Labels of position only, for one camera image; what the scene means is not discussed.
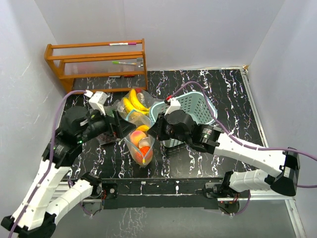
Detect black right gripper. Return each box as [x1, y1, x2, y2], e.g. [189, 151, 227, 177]
[148, 113, 190, 144]

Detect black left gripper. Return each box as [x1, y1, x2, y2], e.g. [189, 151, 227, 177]
[77, 105, 136, 143]

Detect orange peach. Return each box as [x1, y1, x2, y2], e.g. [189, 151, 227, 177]
[130, 130, 150, 149]

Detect clear zip bag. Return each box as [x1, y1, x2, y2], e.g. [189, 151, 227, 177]
[113, 88, 159, 118]
[124, 110, 163, 168]

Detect yellow bananas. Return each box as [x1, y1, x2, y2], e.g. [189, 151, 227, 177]
[121, 88, 150, 116]

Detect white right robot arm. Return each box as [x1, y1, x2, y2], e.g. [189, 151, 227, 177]
[148, 110, 300, 197]

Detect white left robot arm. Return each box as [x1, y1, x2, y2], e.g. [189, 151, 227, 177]
[1, 106, 136, 238]

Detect teal plastic basket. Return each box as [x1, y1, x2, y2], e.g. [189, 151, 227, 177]
[148, 92, 220, 154]

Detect green white marker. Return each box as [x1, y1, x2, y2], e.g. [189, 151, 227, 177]
[112, 61, 137, 65]

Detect wooden rack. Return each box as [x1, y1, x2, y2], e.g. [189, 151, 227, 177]
[44, 39, 148, 92]

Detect pink white marker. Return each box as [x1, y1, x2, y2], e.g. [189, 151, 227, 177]
[108, 42, 137, 46]

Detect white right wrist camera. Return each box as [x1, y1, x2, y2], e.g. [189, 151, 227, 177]
[165, 98, 181, 115]

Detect black metal base rail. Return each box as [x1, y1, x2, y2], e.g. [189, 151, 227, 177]
[50, 178, 293, 215]

